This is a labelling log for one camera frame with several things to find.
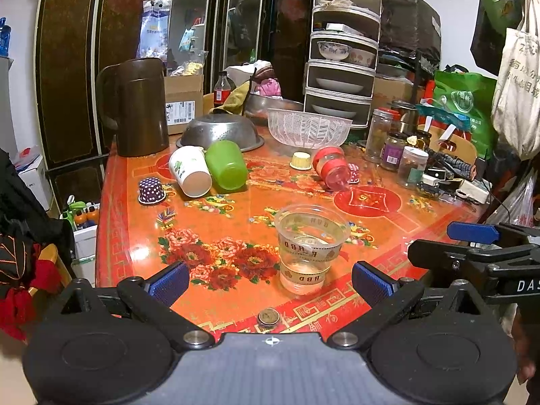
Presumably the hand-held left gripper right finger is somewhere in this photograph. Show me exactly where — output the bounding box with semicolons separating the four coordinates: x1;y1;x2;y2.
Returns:
327;261;486;350

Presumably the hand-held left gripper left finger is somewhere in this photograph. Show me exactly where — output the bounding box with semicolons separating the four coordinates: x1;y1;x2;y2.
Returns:
57;261;215;351

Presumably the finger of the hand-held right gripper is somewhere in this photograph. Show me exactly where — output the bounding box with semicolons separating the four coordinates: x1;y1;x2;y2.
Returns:
446;220;540;247
407;240;540;277

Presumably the person's right forearm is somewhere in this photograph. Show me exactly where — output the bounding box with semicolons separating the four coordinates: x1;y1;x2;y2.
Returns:
511;306;540;385

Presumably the clear plastic cup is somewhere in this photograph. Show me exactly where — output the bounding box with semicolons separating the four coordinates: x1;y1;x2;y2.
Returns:
274;205;352;296

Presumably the purple polka dot cup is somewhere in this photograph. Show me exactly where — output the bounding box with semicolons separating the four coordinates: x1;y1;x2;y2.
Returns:
138;178;166;206

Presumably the white paper cup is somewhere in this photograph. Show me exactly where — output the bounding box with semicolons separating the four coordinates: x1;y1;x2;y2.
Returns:
168;145;213;198

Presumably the pink red plastic cup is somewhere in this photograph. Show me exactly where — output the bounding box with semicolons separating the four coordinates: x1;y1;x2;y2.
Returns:
312;146;351;191

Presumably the green plastic cup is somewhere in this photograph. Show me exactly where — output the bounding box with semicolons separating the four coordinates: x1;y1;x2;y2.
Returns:
205;140;249;191

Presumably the small yellow cup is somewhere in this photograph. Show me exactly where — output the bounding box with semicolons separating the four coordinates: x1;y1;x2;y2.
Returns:
290;151;314;170

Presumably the white power strip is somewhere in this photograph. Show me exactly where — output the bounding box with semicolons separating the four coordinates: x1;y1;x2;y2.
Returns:
457;178;491;204

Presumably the white plastic bag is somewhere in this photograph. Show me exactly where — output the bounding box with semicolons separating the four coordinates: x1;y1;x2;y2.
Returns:
488;168;540;229

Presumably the white lid glass jar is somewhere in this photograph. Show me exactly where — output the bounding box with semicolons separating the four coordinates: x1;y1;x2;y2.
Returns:
397;146;429;190

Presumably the box of small bottles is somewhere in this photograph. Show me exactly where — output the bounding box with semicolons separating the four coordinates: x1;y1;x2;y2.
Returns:
62;195;101;263

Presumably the purple label glass jar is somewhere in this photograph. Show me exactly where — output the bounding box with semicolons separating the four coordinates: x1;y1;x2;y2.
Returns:
381;132;408;172

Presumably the wooden chair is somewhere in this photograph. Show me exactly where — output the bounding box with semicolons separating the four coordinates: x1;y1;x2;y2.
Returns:
29;242;73;297

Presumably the blue paper bag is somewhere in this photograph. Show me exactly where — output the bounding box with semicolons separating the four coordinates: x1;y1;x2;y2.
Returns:
415;103;472;132

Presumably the green shopping bag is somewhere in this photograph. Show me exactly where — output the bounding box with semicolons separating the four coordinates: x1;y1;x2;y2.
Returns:
434;69;499;158

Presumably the tall glass jar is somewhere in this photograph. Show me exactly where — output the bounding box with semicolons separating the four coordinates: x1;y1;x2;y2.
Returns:
364;108;400;165

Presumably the canvas tote bag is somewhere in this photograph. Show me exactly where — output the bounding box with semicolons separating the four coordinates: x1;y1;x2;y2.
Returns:
491;0;540;161

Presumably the dark clothing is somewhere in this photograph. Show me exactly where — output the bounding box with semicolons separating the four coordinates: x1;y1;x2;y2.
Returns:
0;147;77;342

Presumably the metal colander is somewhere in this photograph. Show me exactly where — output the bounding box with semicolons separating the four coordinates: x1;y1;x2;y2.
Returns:
176;113;266;151

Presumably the white carton box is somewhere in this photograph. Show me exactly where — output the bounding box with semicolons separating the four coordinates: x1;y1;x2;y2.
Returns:
16;147;54;212

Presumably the clear plastic basket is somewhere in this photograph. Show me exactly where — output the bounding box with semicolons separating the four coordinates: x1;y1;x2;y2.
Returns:
267;108;353;150

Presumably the white plate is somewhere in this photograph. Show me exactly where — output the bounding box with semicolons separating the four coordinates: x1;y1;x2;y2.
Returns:
311;104;359;119
314;78;365;94

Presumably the brown plastic pitcher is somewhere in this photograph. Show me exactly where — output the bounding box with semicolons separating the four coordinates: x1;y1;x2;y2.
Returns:
96;58;170;158

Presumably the black hanging bag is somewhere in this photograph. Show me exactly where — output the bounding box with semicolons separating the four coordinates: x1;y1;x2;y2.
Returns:
470;7;508;77

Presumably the cardboard box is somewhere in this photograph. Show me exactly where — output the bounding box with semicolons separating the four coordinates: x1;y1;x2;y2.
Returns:
163;74;204;136

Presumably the yellow green cloth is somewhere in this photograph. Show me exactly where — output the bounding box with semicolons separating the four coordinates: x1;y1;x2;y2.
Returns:
220;82;254;115

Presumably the dark soda bottle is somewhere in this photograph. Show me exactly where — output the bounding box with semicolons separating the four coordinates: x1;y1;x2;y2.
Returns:
213;71;236;109

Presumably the metal bowl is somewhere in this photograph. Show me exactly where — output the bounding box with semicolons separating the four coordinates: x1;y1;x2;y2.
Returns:
244;94;305;126

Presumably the floral bowl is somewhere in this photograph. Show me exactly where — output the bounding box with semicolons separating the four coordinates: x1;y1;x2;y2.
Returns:
349;48;376;68

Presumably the black storage bag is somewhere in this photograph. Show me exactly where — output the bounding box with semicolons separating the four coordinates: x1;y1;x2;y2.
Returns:
378;0;442;65

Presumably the pink cloth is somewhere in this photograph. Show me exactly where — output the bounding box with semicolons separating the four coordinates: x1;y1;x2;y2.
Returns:
253;78;282;98

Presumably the blue patterned bowl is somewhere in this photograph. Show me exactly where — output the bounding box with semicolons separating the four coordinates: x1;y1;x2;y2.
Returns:
317;41;351;61

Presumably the dark wooden wardrobe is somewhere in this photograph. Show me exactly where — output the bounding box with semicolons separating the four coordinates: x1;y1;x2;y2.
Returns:
34;0;352;203

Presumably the white stacked dish rack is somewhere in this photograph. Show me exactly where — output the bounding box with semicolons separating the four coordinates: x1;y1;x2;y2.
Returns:
303;0;383;130

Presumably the blue white snack bag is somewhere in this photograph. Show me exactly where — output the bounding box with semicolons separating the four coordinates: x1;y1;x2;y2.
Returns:
137;0;172;60

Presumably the blue water bottle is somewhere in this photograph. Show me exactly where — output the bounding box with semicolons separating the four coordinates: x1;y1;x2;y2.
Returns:
0;17;11;58

